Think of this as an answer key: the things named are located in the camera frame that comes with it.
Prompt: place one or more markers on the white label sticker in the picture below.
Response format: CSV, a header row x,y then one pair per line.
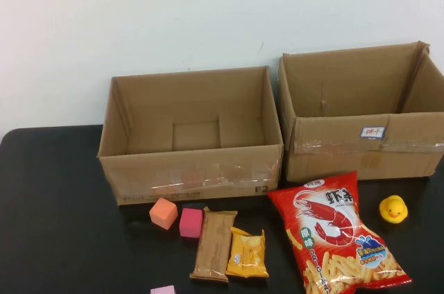
x,y
373,132

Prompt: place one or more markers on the cardboard box with white label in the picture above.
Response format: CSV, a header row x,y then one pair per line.
x,y
329,162

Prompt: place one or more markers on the yellow rubber duck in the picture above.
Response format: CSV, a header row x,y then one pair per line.
x,y
393,209

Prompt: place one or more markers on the yellow snack packet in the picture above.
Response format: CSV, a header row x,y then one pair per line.
x,y
247,254

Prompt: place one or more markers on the red shrimp chips bag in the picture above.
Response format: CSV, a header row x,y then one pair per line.
x,y
329,224

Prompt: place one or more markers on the light pink foam cube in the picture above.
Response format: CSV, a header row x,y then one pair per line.
x,y
163,290

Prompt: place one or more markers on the magenta foam cube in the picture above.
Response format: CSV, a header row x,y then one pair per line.
x,y
190,223

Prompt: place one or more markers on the brown snack bar wrapper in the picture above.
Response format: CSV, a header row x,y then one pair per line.
x,y
213,245

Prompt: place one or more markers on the cardboard box with F2 print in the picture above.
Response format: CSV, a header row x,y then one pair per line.
x,y
190,176

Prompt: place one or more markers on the orange foam cube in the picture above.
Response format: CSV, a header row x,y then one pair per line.
x,y
163,214

